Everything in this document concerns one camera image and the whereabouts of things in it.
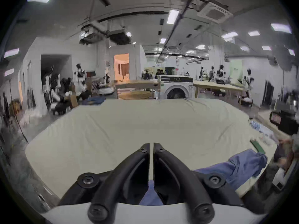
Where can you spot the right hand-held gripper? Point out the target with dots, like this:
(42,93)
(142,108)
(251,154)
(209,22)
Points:
(280,178)

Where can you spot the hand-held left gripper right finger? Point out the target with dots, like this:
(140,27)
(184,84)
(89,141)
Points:
(189,185)

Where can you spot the black camera with screen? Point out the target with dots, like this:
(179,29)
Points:
(283,122)

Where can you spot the white washing machine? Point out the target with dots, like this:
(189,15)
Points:
(177,87)

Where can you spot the bed with beige sheet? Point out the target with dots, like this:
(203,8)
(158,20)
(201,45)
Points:
(140,125)

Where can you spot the blue garment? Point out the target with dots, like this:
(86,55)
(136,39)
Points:
(243,166)

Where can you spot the group of people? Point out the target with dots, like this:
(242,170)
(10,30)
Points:
(149,75)

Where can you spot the crumpled white plastic bag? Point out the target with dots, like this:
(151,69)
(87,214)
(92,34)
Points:
(266,136)

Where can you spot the green phone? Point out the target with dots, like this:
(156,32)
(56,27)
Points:
(257,146)

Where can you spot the white and black humanoid robot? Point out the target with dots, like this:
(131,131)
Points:
(79,75)
(220,73)
(248,80)
(211,73)
(49,83)

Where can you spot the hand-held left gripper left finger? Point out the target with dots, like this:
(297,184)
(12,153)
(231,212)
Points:
(109,185)

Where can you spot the wooden table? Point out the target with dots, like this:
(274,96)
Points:
(137,85)
(217,85)

